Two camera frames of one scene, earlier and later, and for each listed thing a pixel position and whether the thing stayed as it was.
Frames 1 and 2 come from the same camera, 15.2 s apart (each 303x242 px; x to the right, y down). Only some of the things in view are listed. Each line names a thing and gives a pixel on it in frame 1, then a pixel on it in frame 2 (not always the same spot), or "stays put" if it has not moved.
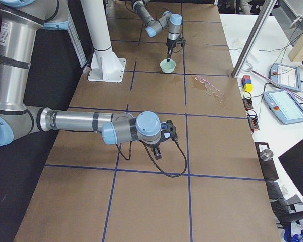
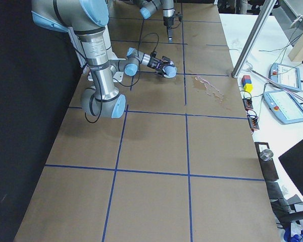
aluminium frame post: (267, 7) stays put
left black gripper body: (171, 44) → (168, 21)
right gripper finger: (157, 153) → (165, 59)
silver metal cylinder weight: (266, 155) stays put
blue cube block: (246, 81) stays put
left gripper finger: (169, 53) → (169, 33)
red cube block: (245, 76) stays put
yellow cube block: (248, 87) stays put
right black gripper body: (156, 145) → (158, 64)
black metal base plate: (267, 168) stays put
